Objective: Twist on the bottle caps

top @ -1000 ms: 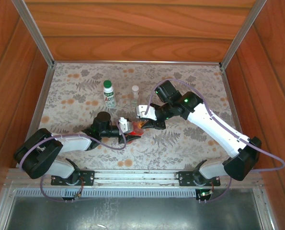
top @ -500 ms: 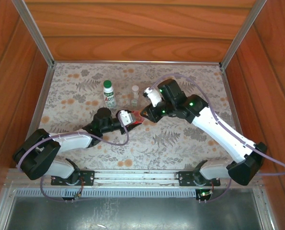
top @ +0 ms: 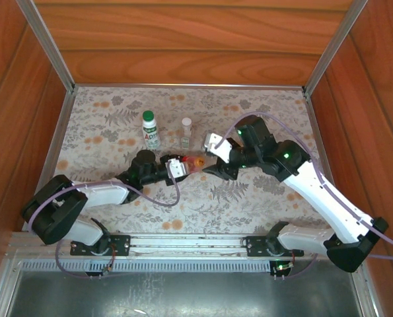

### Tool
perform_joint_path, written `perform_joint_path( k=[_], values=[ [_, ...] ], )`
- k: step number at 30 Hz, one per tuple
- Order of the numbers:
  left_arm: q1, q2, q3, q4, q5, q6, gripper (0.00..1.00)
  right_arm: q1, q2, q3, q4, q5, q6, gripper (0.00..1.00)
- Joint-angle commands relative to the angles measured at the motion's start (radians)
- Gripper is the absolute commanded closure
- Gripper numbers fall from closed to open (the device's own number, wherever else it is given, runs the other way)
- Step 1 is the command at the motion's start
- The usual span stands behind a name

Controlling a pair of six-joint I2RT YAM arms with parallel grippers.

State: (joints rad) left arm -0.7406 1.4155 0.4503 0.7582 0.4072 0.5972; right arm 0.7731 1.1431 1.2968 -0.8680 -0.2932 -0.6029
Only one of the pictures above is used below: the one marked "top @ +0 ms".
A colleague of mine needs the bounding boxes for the small clear plastic bottle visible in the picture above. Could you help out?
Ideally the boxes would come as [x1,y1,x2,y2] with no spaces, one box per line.
[180,124,194,149]

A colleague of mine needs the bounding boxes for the white bottle with green label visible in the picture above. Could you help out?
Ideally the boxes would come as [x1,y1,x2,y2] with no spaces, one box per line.
[141,118,162,150]

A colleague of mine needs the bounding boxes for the floral patterned tablecloth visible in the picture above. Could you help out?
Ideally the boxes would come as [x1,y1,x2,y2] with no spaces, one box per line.
[36,86,342,234]

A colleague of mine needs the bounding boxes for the grey metal sheet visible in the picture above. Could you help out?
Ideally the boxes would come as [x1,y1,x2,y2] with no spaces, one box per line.
[7,269,364,317]

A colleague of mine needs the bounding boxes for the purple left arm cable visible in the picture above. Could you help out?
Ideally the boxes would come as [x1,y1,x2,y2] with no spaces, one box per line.
[27,166,181,281]

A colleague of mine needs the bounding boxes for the long aluminium mounting rail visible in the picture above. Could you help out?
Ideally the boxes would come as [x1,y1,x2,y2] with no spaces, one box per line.
[6,232,362,262]

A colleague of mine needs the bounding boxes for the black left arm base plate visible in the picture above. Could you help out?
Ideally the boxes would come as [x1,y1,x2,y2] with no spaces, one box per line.
[69,233,131,257]

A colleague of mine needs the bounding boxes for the grey slotted cable duct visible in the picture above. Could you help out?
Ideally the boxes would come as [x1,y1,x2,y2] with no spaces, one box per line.
[17,259,352,274]

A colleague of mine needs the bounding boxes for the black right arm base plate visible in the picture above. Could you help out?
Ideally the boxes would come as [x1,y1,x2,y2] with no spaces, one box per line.
[245,234,305,258]

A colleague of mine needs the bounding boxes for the thin red black wire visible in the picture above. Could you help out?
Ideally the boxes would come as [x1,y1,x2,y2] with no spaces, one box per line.
[100,242,118,275]
[271,250,297,281]

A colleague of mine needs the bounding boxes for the aluminium frame post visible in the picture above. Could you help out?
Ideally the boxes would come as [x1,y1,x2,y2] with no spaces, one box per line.
[16,0,77,95]
[302,0,371,95]

